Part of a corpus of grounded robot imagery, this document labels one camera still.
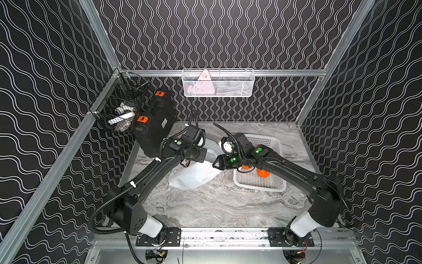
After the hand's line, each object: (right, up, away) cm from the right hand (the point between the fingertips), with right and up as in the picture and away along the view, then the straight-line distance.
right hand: (217, 163), depth 79 cm
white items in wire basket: (-42, +23, -3) cm, 48 cm away
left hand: (-8, +5, +1) cm, 9 cm away
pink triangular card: (-7, +41, +11) cm, 43 cm away
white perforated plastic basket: (+19, -11, +14) cm, 26 cm away
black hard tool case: (-34, +18, +8) cm, 39 cm away
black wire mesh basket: (-51, +28, +5) cm, 58 cm away
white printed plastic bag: (-9, -5, 0) cm, 11 cm away
